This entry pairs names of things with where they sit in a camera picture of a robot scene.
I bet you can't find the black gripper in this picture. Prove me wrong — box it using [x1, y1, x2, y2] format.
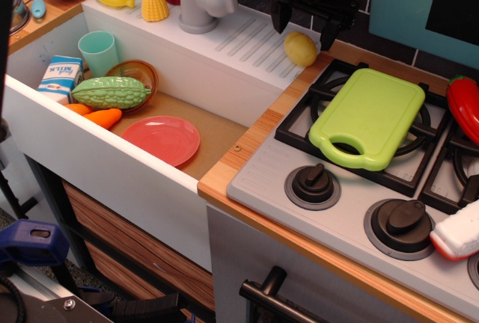
[269, 0, 359, 51]

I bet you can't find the left black burner grate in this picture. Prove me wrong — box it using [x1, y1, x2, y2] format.
[275, 60, 447, 197]

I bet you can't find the middle black stove knob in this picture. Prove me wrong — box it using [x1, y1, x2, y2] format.
[364, 199, 435, 261]

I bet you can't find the right grey stove knob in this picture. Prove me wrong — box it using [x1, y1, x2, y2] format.
[467, 253, 479, 289]

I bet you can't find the left black stove knob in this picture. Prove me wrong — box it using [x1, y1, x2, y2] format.
[284, 163, 341, 211]

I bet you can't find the black oven door handle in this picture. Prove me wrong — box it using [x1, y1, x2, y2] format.
[239, 266, 323, 322]

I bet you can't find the white and red bottle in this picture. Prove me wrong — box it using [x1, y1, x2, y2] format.
[430, 200, 478, 261]

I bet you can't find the right black burner grate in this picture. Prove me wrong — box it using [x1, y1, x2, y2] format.
[419, 121, 478, 215]

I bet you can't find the yellow toy potato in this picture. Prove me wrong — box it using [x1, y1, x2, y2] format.
[284, 31, 317, 67]

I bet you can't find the mint green plastic cup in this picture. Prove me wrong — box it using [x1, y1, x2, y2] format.
[78, 31, 119, 77]

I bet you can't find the green toy bitter gourd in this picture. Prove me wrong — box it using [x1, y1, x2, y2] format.
[72, 76, 151, 110]

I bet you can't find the metal pot with lid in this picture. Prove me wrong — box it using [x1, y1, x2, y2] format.
[10, 0, 31, 36]

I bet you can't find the white toy sink basin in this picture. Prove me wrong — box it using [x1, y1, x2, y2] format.
[4, 0, 332, 274]

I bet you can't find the black burner grate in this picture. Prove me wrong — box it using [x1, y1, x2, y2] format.
[419, 121, 478, 215]
[275, 60, 447, 197]

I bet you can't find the blue clamp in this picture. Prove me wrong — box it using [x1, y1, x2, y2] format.
[1, 219, 70, 276]

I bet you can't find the toy milk carton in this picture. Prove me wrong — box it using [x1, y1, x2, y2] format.
[37, 55, 84, 105]

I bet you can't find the black stove knob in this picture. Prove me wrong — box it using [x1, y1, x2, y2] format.
[284, 163, 341, 211]
[364, 199, 435, 261]

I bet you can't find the amber translucent bowl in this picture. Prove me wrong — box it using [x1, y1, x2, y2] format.
[106, 60, 159, 114]

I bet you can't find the pink plastic plate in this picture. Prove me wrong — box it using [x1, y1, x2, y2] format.
[121, 115, 201, 167]

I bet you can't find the red toy chili pepper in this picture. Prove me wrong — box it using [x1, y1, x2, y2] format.
[446, 76, 478, 144]

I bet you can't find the yellow toy corn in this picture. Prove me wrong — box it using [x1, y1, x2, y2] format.
[141, 0, 169, 22]

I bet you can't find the orange toy carrot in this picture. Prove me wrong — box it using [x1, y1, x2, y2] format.
[84, 108, 122, 129]
[64, 103, 94, 116]

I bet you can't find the green plastic cutting board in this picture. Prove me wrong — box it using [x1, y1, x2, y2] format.
[308, 69, 425, 171]

